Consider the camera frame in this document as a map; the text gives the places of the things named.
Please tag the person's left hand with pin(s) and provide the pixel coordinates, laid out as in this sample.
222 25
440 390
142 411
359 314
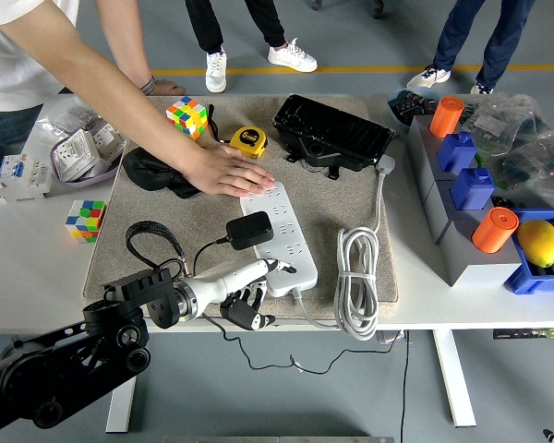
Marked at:
171 87

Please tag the person's right hand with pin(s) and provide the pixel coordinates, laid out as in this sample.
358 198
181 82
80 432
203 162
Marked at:
226 173

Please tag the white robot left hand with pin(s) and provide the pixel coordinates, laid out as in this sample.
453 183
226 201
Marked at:
231 279

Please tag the black plug adapter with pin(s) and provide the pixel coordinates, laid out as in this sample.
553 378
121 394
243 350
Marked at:
249 229

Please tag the white power strip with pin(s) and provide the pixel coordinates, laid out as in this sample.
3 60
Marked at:
300 240

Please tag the person's left forearm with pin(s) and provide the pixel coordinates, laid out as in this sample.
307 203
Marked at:
129 41

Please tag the person's right forearm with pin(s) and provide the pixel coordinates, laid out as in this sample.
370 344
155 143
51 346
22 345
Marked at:
134 111

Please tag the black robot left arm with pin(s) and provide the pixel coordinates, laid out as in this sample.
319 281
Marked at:
134 295

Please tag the black wristband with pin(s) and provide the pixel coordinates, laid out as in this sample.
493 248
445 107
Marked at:
148 85

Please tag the colourful puzzle cube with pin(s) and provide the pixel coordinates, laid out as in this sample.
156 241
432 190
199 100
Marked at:
184 117
85 221

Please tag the person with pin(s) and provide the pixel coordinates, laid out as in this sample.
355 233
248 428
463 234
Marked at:
459 37
205 23
9 69

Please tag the black cloth pouch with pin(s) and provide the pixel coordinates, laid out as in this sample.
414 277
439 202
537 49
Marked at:
148 171

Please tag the grey-brown mat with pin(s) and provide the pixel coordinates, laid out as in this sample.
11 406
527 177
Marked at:
314 207

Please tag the black table control panel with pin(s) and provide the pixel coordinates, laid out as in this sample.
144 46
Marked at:
531 333

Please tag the white table leg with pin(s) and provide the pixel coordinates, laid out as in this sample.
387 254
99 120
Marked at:
454 383
120 406

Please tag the black glossy device box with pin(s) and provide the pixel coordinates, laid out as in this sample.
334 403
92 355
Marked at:
332 129

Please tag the blue plastic bin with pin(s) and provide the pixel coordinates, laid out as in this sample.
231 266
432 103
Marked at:
519 281

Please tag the white circuit breaker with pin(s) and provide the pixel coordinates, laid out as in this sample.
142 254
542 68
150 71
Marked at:
23 180

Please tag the light blue bowl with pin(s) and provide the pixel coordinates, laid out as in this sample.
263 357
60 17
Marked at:
397 117

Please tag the grey block base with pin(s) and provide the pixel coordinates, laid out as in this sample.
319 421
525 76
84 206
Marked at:
466 267

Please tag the yellow lemon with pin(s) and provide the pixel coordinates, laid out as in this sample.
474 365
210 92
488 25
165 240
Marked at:
539 242

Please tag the dark circuit boards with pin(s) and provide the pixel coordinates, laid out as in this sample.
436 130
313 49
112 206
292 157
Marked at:
413 102

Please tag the orange cylinder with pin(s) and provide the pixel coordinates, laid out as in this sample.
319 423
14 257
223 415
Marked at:
494 233
444 117

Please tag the blue plastic block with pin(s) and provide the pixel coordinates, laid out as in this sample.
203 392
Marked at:
473 189
457 154

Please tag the small green plastic piece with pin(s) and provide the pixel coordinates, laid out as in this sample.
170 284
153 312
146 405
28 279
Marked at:
478 160
502 184

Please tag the clear bag of components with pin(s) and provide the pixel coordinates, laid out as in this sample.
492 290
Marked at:
494 122
535 171

